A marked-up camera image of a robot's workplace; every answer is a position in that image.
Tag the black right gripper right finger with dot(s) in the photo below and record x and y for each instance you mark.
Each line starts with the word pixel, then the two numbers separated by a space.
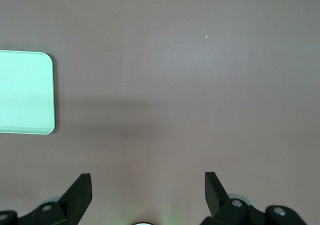
pixel 225 210

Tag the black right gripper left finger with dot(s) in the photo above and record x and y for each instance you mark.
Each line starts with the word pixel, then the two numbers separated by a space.
pixel 65 205

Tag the light green rectangular tray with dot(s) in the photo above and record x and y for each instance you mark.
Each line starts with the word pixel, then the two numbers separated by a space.
pixel 25 92

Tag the brown table cover sheet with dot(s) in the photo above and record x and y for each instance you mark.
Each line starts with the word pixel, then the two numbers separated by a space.
pixel 175 97

